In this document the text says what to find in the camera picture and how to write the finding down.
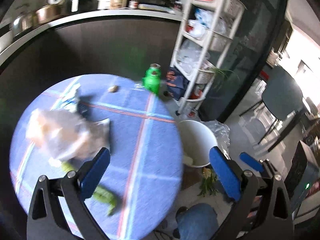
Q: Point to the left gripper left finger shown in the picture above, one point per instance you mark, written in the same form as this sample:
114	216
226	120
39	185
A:
45	217

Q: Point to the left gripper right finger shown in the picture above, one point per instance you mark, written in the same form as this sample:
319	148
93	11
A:
262	206

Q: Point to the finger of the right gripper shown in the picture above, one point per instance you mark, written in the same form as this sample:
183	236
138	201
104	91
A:
250	161

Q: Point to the green lettuce leaf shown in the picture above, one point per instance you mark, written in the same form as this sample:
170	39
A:
100	194

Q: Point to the white paper food bag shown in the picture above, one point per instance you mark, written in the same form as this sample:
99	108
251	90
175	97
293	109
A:
63	135

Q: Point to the white trash bucket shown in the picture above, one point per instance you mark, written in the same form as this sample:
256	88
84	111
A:
197	140

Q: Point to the grey kitchen counter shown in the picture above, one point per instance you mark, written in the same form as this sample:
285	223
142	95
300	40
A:
86	17

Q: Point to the clear plastic bag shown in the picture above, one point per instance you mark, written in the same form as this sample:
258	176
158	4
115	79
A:
221	132

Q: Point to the dark green chair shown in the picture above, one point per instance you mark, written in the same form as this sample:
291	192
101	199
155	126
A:
281	96

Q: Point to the blue jeans knee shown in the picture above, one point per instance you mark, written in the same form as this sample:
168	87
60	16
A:
197	222

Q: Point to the blue plaid tablecloth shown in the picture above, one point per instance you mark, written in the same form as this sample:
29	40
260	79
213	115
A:
145	171

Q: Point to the dark blue snack bag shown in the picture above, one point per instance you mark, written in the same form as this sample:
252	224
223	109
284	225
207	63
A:
176	83

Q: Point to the blue silver snack wrapper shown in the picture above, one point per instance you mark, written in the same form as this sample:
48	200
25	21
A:
71	101

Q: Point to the green plastic bottle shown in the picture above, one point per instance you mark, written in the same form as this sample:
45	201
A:
152	79

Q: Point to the white plastic shelf rack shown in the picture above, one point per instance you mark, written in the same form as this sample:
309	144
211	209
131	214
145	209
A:
231	10

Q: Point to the small brown nut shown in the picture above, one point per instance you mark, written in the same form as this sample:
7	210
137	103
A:
113	89

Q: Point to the red lid jar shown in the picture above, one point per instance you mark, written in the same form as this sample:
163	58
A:
133	4

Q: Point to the copper pot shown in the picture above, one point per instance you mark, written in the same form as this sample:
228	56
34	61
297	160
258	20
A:
48	13

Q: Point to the black air fryer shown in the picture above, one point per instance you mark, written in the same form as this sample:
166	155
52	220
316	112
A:
79	6

